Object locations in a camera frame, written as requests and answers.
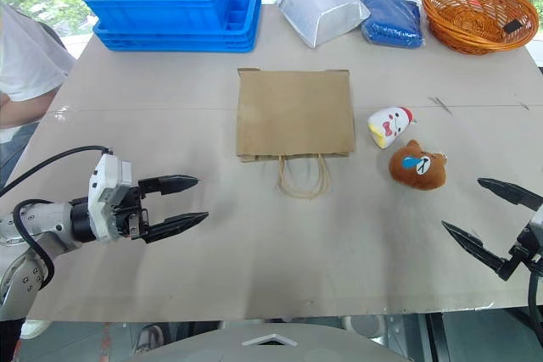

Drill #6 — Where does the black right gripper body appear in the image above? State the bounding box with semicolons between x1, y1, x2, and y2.
508;226;543;270

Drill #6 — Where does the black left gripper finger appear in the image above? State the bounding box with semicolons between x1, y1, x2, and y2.
142;210;210;246
138;174;200;198

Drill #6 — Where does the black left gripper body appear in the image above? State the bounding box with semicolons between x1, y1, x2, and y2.
110;185;150;241

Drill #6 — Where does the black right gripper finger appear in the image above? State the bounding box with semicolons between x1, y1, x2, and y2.
476;177;543;212
440;220;518;282

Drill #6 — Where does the white plastic bag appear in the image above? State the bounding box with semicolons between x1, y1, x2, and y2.
277;0;372;49

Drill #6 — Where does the brown bear plush toy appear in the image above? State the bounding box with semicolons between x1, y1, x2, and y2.
389;138;450;191

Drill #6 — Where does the grey sneaker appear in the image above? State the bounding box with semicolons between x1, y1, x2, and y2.
134;323;165;354

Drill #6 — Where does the white chicken plush toy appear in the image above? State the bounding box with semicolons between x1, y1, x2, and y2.
367;104;419;151

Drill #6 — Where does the white shoe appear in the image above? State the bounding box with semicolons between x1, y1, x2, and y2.
20;319;53;341

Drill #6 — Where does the grey rounded robot torso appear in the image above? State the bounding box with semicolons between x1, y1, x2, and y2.
130;320;413;362

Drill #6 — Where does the orange wicker basket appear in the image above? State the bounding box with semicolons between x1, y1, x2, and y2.
421;0;540;56

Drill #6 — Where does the person in white shirt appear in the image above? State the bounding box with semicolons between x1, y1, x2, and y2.
0;0;76;193

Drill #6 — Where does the blue plastic package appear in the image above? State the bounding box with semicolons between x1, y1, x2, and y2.
360;0;427;49

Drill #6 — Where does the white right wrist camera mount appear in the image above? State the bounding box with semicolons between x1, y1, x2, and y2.
527;203;543;255

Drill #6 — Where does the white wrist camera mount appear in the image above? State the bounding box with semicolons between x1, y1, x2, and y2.
527;203;543;255
87;153;135;245

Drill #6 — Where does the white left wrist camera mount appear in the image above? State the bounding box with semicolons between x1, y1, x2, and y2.
87;153;135;245

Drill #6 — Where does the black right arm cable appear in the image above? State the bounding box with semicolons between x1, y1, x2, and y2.
526;266;543;321

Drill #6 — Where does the brown paper bag with handles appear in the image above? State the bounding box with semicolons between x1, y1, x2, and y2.
235;67;357;202

